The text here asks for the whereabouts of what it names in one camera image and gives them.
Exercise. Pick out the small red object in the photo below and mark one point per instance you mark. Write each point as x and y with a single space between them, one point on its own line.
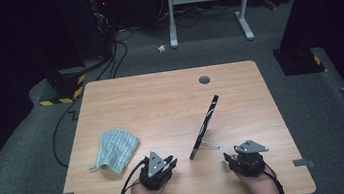
269 4

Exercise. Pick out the white crumpled paper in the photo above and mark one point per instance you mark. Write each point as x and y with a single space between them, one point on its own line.
161 48

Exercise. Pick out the black yellow striped base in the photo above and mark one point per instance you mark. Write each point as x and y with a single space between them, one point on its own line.
73 93

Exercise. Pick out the person's right hand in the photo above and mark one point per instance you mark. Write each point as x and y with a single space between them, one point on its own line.
266 187

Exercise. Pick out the striped light blue cloth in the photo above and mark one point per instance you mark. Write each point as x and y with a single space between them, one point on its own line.
116 149

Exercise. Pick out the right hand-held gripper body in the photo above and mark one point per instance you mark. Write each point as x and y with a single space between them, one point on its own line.
251 164

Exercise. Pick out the dark equipment rack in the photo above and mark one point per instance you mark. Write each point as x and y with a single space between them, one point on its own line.
101 19

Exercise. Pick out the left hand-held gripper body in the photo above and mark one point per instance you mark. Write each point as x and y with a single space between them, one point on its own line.
155 176

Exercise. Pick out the black base with yellow mark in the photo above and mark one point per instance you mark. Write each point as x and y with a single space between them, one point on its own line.
299 61

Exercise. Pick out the grey table grommet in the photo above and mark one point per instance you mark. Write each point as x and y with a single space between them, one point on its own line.
204 80

